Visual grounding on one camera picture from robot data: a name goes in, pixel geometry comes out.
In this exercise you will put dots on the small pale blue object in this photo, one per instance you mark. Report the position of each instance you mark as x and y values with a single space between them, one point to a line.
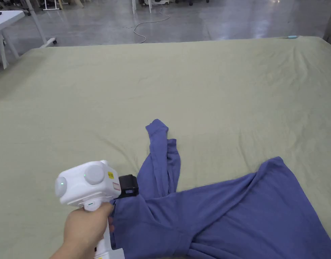
291 37

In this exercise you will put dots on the person's left forearm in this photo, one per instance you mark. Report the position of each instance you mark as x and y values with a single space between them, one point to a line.
63 250

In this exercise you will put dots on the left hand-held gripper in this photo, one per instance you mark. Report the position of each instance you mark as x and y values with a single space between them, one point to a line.
84 186

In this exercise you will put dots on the person's left hand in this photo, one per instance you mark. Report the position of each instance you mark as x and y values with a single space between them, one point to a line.
85 225

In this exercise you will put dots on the dark blue shirt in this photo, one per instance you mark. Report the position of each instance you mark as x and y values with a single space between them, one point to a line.
230 210

